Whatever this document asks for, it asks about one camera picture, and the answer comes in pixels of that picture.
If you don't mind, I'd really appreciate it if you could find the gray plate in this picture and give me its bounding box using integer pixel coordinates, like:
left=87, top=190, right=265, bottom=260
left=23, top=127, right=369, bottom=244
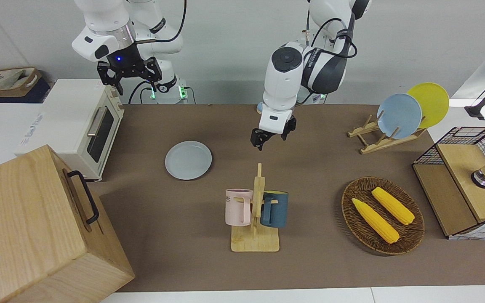
left=165, top=141, right=213, bottom=181

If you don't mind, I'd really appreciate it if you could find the black cabinet handle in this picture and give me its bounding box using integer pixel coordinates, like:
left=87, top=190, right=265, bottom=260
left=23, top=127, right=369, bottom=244
left=67, top=170, right=100, bottom=225

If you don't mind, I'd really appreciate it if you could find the yellow plate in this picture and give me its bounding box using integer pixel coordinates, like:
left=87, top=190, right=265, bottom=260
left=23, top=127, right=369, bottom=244
left=407, top=82, right=450, bottom=129

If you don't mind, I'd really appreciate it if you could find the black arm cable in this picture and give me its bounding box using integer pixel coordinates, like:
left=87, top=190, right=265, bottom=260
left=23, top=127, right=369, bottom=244
left=135, top=0, right=187, bottom=43
left=308, top=17, right=358, bottom=59

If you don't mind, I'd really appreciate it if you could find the yellow corn cob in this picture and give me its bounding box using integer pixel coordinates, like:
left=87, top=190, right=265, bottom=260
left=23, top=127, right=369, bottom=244
left=371, top=187, right=415, bottom=226
left=352, top=198, right=400, bottom=244

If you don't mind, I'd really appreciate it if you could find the light blue plate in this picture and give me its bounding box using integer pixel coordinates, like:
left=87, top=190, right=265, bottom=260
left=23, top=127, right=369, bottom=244
left=377, top=93, right=423, bottom=139

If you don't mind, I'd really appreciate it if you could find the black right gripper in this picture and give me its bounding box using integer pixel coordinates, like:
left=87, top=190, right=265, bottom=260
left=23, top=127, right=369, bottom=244
left=97, top=40, right=162, bottom=96

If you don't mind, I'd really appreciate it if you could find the dark teal mug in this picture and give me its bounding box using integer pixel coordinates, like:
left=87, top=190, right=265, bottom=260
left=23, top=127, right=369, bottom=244
left=260, top=191, right=289, bottom=229

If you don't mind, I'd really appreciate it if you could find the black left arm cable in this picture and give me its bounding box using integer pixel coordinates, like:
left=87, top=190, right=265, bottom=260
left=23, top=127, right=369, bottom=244
left=308, top=17, right=358, bottom=59

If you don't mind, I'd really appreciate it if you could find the brown wicker basket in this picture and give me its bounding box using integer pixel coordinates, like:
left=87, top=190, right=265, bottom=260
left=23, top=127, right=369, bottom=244
left=341, top=177, right=425, bottom=256

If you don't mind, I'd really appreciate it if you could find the wooden board lid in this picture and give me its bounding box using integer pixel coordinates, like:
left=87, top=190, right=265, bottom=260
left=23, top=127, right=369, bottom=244
left=436, top=143, right=485, bottom=223

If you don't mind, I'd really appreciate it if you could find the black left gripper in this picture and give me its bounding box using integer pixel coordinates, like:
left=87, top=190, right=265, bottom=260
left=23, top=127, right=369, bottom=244
left=251, top=117, right=298, bottom=151

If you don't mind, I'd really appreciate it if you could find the pink mug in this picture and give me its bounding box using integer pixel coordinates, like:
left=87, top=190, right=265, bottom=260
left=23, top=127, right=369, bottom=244
left=225, top=189, right=253, bottom=226

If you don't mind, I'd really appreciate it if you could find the wooden dish rack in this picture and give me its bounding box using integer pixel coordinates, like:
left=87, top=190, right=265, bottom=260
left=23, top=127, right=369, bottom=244
left=348, top=114, right=428, bottom=155

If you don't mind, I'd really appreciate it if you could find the brown table mat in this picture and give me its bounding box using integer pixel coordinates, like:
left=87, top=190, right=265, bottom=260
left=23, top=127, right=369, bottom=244
left=87, top=103, right=485, bottom=293

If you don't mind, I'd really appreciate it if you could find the metal toaster door handle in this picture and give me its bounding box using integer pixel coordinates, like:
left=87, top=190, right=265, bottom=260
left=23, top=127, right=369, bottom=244
left=87, top=106, right=107, bottom=137

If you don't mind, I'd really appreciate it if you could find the wooden cabinet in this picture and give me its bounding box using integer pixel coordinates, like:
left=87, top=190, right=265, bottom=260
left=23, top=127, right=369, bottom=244
left=0, top=144, right=136, bottom=303

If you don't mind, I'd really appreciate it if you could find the cardboard tray with bag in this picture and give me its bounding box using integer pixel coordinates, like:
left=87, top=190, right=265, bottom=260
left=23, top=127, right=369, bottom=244
left=0, top=67, right=42, bottom=100

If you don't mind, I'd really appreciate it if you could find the wooden mug tree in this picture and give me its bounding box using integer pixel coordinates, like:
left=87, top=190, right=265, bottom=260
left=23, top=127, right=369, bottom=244
left=231, top=163, right=280, bottom=253

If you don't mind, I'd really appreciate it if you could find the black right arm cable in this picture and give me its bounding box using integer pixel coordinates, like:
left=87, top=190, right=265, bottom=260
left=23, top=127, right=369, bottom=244
left=135, top=0, right=187, bottom=43

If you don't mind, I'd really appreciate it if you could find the white toaster oven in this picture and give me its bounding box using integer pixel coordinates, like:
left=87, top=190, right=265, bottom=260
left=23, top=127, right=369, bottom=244
left=15, top=79, right=125, bottom=182

